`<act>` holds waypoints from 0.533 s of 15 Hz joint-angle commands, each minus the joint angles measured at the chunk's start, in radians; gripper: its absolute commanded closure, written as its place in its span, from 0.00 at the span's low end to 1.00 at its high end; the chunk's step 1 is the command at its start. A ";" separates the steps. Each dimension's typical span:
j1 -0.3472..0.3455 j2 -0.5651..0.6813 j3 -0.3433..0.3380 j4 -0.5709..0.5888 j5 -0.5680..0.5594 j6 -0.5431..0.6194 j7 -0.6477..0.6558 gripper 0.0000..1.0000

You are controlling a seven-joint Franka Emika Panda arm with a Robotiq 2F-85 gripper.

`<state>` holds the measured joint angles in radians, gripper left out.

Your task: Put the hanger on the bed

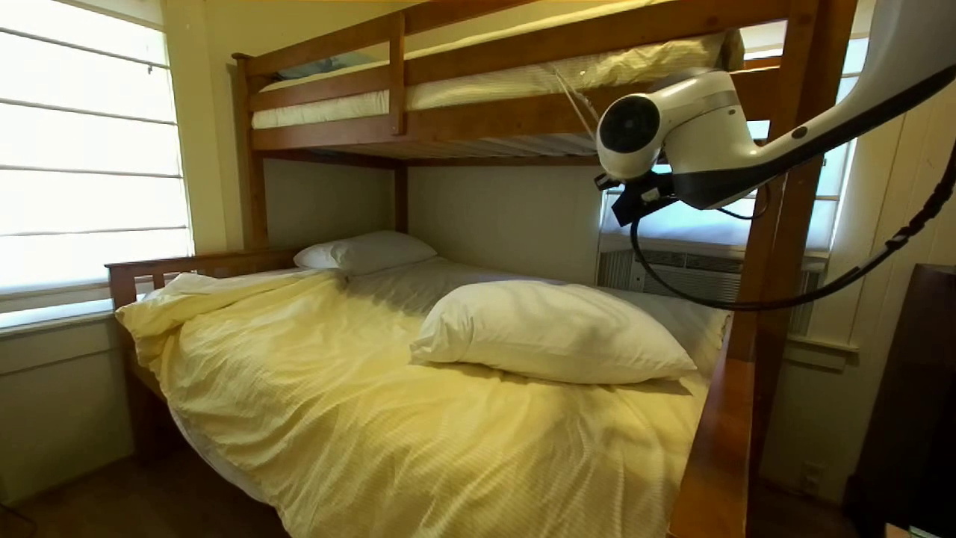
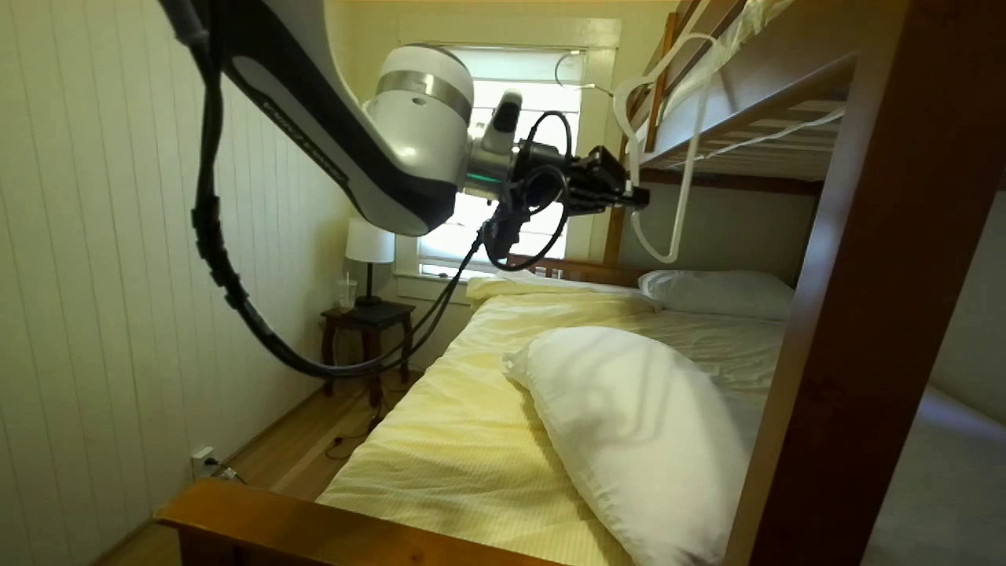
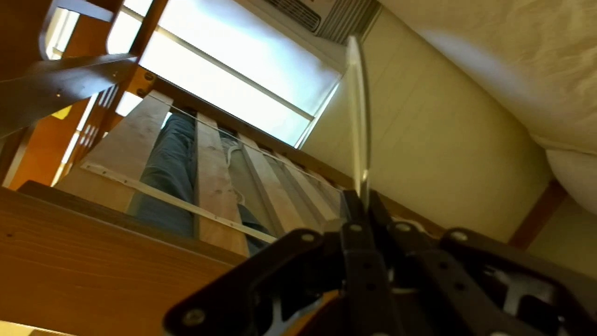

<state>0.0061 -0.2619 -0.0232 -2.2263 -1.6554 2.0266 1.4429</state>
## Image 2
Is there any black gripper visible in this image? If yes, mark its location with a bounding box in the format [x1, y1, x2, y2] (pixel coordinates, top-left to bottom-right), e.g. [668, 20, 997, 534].
[530, 144, 653, 213]

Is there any white bed sheet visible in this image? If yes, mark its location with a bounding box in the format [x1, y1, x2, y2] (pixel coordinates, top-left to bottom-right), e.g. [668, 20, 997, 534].
[625, 303, 792, 445]

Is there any small white pillow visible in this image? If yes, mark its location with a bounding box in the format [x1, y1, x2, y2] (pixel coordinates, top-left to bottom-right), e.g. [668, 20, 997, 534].
[633, 268, 799, 323]

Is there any wide window with white blind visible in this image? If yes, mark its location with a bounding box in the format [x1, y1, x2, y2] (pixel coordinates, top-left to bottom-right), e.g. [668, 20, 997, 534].
[414, 40, 625, 276]

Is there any large white pillow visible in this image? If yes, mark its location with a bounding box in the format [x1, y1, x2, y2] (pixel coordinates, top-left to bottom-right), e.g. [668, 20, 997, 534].
[501, 323, 755, 566]

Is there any white shade table lamp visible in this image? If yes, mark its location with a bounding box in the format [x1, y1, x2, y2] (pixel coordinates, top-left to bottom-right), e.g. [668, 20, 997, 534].
[342, 213, 399, 307]

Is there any dark wooden nightstand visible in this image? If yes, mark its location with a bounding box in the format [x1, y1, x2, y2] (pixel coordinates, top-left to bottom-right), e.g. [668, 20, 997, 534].
[316, 296, 417, 410]

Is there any yellow duvet blanket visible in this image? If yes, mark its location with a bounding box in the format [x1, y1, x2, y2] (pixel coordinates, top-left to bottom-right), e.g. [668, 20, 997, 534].
[315, 274, 788, 566]

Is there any clear cup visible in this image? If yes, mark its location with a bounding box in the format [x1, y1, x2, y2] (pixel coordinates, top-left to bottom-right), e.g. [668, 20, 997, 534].
[332, 270, 362, 318]

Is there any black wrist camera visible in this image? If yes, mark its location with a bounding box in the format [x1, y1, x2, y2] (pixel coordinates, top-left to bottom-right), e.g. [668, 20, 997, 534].
[479, 163, 573, 251]

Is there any brown wooden bunk bed frame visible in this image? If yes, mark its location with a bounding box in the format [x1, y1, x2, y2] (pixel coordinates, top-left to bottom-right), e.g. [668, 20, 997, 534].
[155, 0, 1006, 566]

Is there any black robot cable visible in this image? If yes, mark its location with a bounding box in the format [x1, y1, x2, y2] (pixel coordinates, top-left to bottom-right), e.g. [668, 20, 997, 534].
[155, 0, 579, 383]

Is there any white wall power outlet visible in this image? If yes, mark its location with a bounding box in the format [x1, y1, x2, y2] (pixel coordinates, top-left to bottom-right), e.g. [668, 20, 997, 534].
[185, 445, 226, 477]

